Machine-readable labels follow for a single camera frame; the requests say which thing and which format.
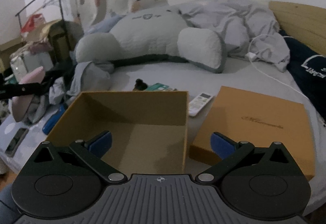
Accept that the white remote control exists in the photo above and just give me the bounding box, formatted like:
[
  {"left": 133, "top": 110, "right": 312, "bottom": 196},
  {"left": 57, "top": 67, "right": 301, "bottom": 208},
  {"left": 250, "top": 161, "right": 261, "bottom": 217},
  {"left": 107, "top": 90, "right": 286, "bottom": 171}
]
[{"left": 188, "top": 92, "right": 213, "bottom": 117}]

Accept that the pink computer mouse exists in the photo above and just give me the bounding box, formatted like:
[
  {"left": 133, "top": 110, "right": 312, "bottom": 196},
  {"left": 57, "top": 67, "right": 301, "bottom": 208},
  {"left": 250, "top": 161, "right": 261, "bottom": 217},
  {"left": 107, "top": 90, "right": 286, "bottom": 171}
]
[{"left": 11, "top": 66, "right": 45, "bottom": 122}]

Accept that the orange box lid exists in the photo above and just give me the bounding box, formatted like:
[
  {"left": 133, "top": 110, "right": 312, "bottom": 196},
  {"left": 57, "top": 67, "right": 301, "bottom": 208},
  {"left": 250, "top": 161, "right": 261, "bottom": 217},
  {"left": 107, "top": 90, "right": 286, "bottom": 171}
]
[{"left": 189, "top": 86, "right": 315, "bottom": 180}]

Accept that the blue pen-like tool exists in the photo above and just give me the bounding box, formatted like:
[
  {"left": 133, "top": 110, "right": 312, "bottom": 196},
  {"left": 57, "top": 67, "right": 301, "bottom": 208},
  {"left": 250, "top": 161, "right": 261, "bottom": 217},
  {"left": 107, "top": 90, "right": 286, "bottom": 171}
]
[{"left": 42, "top": 103, "right": 68, "bottom": 135}]

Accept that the open brown cardboard box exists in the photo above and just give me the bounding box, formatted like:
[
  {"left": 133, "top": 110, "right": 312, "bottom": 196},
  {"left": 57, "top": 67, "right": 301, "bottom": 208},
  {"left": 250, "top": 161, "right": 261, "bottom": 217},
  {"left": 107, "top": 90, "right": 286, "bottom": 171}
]
[{"left": 46, "top": 91, "right": 188, "bottom": 176}]

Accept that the grey clothing pile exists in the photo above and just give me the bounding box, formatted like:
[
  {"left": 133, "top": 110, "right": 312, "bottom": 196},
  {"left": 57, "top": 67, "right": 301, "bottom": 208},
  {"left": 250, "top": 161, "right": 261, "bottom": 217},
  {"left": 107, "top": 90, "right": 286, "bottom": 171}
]
[{"left": 48, "top": 61, "right": 114, "bottom": 106}]

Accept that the small black tube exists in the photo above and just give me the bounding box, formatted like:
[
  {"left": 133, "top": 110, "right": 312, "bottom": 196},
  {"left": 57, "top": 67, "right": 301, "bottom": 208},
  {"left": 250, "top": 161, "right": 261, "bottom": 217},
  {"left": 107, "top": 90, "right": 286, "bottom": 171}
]
[{"left": 133, "top": 79, "right": 148, "bottom": 91}]

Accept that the green card package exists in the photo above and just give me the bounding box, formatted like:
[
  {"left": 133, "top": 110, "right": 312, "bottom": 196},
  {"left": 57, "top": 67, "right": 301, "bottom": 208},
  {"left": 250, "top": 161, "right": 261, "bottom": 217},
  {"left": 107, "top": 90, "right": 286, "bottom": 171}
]
[{"left": 146, "top": 83, "right": 176, "bottom": 91}]

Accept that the white storage box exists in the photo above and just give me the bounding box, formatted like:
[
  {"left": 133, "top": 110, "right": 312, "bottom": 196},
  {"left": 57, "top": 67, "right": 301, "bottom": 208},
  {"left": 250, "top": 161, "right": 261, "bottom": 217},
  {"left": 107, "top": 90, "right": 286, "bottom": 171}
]
[{"left": 10, "top": 51, "right": 54, "bottom": 82}]

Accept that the black printed garment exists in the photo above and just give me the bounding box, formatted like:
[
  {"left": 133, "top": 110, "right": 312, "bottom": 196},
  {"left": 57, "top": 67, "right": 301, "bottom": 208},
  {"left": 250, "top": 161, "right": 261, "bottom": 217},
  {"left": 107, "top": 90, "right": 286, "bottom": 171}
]
[{"left": 279, "top": 30, "right": 325, "bottom": 121}]

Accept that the grey crumpled blanket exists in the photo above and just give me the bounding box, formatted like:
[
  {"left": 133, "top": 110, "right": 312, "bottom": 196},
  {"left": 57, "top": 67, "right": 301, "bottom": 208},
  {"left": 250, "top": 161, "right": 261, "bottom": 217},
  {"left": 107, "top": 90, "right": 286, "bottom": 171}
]
[{"left": 177, "top": 0, "right": 290, "bottom": 72}]

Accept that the large grey plush pillow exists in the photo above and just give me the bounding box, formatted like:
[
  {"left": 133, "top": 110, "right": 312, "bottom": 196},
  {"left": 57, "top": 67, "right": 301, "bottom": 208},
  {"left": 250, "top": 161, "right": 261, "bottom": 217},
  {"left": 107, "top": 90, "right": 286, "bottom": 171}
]
[{"left": 75, "top": 7, "right": 227, "bottom": 74}]

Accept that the red plastic bag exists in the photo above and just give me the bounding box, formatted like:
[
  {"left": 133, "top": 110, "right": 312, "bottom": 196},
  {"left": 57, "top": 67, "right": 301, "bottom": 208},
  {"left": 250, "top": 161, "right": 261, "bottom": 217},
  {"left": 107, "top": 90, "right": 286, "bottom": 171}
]
[{"left": 20, "top": 13, "right": 45, "bottom": 33}]

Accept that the wooden headboard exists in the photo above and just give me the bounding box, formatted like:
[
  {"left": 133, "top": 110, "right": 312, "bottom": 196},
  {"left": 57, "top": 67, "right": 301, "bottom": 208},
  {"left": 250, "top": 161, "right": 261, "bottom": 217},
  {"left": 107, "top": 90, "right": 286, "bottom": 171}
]
[{"left": 269, "top": 1, "right": 326, "bottom": 55}]

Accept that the black clothes rack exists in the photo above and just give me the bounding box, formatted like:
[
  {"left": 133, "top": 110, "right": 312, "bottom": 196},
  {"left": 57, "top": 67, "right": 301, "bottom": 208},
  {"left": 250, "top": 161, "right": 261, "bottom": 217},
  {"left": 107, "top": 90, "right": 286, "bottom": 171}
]
[{"left": 15, "top": 0, "right": 80, "bottom": 52}]

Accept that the white charging cable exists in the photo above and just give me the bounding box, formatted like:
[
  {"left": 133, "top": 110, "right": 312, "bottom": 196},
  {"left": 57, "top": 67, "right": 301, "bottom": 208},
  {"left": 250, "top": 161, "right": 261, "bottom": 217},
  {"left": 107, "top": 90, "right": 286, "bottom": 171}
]
[{"left": 245, "top": 33, "right": 310, "bottom": 101}]

